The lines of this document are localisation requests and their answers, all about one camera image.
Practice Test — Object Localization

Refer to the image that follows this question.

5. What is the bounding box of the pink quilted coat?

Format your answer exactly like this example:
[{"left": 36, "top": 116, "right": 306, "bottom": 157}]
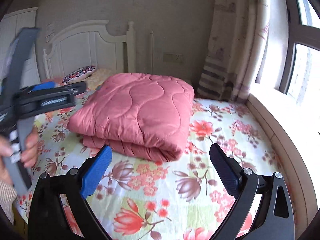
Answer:
[{"left": 67, "top": 73, "right": 194, "bottom": 162}]

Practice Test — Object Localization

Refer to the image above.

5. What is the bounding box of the person's left hand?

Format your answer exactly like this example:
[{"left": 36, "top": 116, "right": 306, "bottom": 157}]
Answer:
[{"left": 0, "top": 126, "right": 39, "bottom": 185}]

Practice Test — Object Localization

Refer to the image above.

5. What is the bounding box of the colourful patterned pillow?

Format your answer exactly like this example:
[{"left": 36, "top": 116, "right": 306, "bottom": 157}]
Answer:
[{"left": 62, "top": 66, "right": 97, "bottom": 84}]

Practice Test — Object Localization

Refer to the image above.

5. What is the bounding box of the cream checked pillow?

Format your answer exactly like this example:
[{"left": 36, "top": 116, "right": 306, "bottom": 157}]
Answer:
[{"left": 85, "top": 68, "right": 115, "bottom": 90}]

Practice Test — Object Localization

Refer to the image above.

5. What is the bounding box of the white wooden headboard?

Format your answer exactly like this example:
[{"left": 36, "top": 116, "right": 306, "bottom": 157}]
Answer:
[{"left": 43, "top": 20, "right": 136, "bottom": 79}]

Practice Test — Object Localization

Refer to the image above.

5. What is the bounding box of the white wardrobe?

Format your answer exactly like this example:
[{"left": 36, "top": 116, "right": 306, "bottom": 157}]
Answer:
[{"left": 0, "top": 6, "right": 41, "bottom": 88}]

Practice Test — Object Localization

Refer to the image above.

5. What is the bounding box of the silver lamp pole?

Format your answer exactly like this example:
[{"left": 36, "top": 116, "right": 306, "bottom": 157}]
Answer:
[{"left": 150, "top": 29, "right": 154, "bottom": 75}]

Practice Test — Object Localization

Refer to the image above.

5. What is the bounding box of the dark framed window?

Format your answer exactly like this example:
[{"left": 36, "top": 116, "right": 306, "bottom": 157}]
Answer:
[{"left": 254, "top": 0, "right": 320, "bottom": 98}]

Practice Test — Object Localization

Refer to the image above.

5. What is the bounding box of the beige printed curtain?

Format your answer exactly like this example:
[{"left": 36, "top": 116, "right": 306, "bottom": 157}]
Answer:
[{"left": 196, "top": 0, "right": 291, "bottom": 103}]

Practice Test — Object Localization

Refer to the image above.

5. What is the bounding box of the wall socket plate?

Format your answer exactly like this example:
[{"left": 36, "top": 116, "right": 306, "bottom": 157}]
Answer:
[{"left": 163, "top": 53, "right": 184, "bottom": 64}]

